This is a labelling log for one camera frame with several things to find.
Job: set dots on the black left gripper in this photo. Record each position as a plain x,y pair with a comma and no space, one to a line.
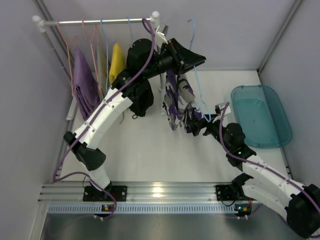
178,58

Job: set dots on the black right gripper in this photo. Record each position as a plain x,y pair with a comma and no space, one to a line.
199,126

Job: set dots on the purple camouflage trousers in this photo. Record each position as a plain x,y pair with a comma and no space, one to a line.
180,103

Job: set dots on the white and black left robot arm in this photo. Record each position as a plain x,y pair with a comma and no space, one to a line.
130,90

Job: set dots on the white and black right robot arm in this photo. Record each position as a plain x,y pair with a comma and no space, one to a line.
298,204

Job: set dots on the black trousers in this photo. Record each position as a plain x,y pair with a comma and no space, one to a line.
141,95

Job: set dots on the yellow trousers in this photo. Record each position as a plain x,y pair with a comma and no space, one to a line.
118,63

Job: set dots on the grey trousers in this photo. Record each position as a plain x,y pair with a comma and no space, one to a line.
101,69

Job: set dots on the teal plastic bin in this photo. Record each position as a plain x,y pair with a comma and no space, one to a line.
260,113

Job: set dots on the white and metal clothes rack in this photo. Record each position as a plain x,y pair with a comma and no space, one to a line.
42,24

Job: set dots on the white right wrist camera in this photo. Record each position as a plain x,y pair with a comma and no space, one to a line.
219,108

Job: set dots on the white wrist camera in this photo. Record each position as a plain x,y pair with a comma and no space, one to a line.
219,108
160,34

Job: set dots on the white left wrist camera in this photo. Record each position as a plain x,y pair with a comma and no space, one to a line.
160,34

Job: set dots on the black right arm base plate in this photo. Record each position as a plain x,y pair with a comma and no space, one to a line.
229,192

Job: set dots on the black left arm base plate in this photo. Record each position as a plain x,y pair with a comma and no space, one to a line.
118,192

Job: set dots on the aluminium mounting rail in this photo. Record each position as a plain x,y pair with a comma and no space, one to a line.
144,198

